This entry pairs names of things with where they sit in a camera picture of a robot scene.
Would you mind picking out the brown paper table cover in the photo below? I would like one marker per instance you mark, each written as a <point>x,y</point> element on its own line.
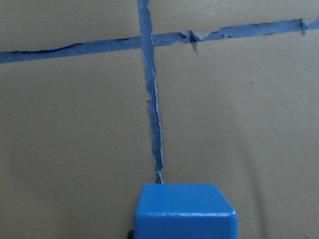
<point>92,90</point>

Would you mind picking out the blue block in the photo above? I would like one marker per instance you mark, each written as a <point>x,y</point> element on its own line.
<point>184,211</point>

